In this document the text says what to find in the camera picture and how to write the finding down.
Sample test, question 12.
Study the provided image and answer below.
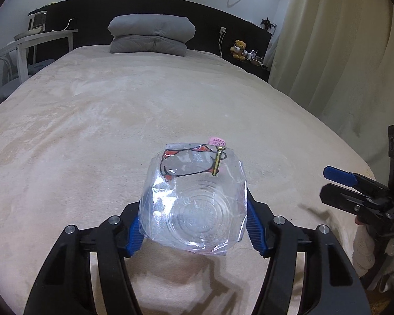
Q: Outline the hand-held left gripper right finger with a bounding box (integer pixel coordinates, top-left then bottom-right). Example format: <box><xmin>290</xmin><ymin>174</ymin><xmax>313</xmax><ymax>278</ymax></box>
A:
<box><xmin>245</xmin><ymin>188</ymin><xmax>371</xmax><ymax>315</ymax></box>

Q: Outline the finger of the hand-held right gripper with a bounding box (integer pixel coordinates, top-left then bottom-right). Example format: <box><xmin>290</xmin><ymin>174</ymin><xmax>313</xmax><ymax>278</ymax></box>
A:
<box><xmin>323</xmin><ymin>166</ymin><xmax>390</xmax><ymax>197</ymax></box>
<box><xmin>320</xmin><ymin>184</ymin><xmax>388</xmax><ymax>224</ymax></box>

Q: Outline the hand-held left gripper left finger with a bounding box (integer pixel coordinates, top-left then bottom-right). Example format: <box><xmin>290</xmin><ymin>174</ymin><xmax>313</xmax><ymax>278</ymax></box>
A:
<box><xmin>23</xmin><ymin>200</ymin><xmax>152</xmax><ymax>315</ymax></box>

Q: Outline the clear plastic container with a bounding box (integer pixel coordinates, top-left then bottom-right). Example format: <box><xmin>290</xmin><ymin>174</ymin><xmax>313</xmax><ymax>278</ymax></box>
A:
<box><xmin>158</xmin><ymin>179</ymin><xmax>240</xmax><ymax>246</ymax></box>

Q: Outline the clear printed plastic bag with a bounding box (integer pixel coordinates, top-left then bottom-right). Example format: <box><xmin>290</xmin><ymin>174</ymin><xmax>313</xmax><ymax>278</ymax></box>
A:
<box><xmin>138</xmin><ymin>141</ymin><xmax>250</xmax><ymax>256</ymax></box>

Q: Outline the person's right hand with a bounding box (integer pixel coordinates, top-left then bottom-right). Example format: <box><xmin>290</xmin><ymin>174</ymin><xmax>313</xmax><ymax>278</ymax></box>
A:
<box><xmin>351</xmin><ymin>217</ymin><xmax>394</xmax><ymax>294</ymax></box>

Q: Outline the cream curtain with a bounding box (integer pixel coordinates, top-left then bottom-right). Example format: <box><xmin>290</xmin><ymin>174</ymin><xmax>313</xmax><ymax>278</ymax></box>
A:
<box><xmin>267</xmin><ymin>0</ymin><xmax>394</xmax><ymax>184</ymax></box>

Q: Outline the beige bed blanket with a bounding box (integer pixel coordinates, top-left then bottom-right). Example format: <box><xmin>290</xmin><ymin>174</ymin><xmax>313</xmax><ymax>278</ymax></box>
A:
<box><xmin>0</xmin><ymin>44</ymin><xmax>378</xmax><ymax>315</ymax></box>

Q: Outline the brown teddy bear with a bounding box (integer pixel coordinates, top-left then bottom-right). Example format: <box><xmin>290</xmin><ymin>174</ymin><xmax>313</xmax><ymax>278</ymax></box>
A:
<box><xmin>230</xmin><ymin>39</ymin><xmax>250</xmax><ymax>61</ymax></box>

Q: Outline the small dark plant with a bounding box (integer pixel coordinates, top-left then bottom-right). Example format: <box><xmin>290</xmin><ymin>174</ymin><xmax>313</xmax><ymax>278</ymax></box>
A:
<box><xmin>260</xmin><ymin>16</ymin><xmax>278</xmax><ymax>32</ymax></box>

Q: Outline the white plug adapter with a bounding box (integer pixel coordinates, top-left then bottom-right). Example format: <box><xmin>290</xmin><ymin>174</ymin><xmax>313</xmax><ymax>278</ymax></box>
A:
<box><xmin>218</xmin><ymin>26</ymin><xmax>227</xmax><ymax>58</ymax></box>

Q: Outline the folded grey duvet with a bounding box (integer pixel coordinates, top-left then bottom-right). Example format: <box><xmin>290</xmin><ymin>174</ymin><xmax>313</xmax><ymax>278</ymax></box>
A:
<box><xmin>108</xmin><ymin>14</ymin><xmax>196</xmax><ymax>56</ymax></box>

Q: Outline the white table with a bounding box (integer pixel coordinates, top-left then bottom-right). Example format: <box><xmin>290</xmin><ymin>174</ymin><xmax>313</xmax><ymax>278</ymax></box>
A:
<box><xmin>0</xmin><ymin>29</ymin><xmax>78</xmax><ymax>82</ymax></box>

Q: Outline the black headboard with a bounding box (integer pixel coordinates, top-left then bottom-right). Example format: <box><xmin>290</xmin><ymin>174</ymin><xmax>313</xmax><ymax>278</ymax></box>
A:
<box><xmin>28</xmin><ymin>0</ymin><xmax>272</xmax><ymax>82</ymax></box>

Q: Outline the metal frame chair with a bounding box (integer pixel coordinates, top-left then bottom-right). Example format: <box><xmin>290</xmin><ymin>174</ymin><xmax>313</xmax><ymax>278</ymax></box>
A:
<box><xmin>0</xmin><ymin>56</ymin><xmax>56</xmax><ymax>112</ymax></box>

